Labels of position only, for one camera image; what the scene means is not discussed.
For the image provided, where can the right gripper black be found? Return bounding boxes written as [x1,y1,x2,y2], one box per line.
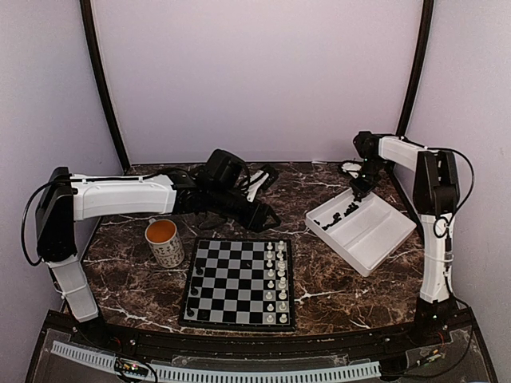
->
[350,158,385,200]

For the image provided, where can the white plastic tray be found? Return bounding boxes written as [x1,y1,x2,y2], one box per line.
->
[305,189,416,277]

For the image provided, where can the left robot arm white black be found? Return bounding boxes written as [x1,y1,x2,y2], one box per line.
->
[30,148,281,348]

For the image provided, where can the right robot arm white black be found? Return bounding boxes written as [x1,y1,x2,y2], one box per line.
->
[350,131,468,304]

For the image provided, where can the black chess pieces in tray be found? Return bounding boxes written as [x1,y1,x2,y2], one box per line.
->
[313,202,359,231]

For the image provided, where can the black silver chess board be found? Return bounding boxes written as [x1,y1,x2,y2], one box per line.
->
[179,238,295,332]

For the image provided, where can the white chess pieces row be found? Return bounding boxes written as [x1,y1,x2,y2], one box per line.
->
[263,240,291,326]

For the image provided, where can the patterned mug orange inside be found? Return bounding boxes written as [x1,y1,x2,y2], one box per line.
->
[145,219,184,269]

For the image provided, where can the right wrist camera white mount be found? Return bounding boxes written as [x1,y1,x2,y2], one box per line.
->
[338,160,363,179]

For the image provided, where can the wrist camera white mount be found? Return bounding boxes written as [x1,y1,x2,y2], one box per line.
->
[338,160,363,179]
[246,164,279,202]

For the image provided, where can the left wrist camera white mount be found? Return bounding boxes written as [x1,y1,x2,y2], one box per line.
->
[246,164,279,202]

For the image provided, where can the black aluminium front rail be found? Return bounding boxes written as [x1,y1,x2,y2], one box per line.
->
[39,306,476,368]

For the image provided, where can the white slotted cable duct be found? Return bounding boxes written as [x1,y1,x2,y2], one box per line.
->
[50,341,382,382]

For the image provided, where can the right black frame post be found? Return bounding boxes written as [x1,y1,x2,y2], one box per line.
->
[396,0,434,136]

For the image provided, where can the black frame post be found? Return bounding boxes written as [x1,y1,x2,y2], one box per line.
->
[396,0,434,136]
[79,0,131,172]

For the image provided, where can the left black frame post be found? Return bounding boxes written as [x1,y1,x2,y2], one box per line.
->
[79,0,131,172]

